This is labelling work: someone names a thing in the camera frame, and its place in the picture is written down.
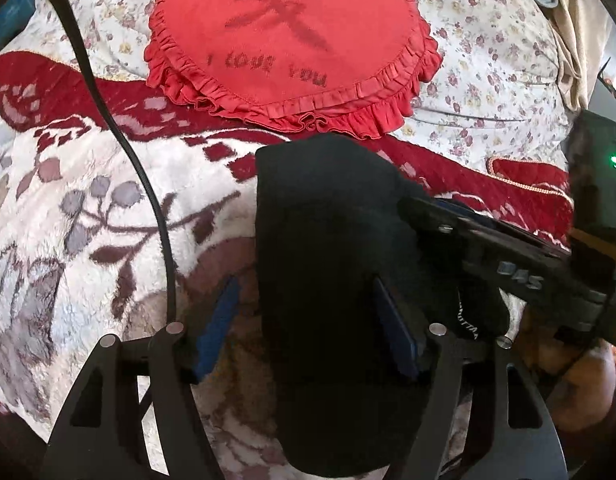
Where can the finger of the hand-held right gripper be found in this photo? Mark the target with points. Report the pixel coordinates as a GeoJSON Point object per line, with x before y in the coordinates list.
{"type": "Point", "coordinates": [483, 215]}
{"type": "Point", "coordinates": [438, 222]}

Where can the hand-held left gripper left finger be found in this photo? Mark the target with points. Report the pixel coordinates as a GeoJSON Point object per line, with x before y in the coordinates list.
{"type": "Point", "coordinates": [215, 330]}

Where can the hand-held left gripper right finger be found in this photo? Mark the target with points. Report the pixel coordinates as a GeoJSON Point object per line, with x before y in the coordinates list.
{"type": "Point", "coordinates": [395, 332]}

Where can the black pants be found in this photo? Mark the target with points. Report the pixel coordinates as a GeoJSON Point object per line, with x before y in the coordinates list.
{"type": "Point", "coordinates": [328, 260]}

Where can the person's right hand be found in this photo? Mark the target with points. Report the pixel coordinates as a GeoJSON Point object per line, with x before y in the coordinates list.
{"type": "Point", "coordinates": [583, 380]}

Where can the white small-flower quilt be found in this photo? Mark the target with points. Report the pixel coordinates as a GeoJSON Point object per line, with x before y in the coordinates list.
{"type": "Point", "coordinates": [488, 60]}

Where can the beige cloth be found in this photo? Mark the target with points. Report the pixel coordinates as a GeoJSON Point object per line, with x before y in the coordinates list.
{"type": "Point", "coordinates": [578, 25]}

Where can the red and white floral blanket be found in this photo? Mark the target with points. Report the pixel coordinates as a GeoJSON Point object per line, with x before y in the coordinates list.
{"type": "Point", "coordinates": [87, 160]}

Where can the red heart-shaped frilled pillow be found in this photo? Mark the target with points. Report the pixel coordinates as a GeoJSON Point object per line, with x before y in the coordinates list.
{"type": "Point", "coordinates": [288, 45]}

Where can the blue plastic bag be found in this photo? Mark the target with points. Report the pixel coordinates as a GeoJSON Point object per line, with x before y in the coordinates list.
{"type": "Point", "coordinates": [10, 15]}

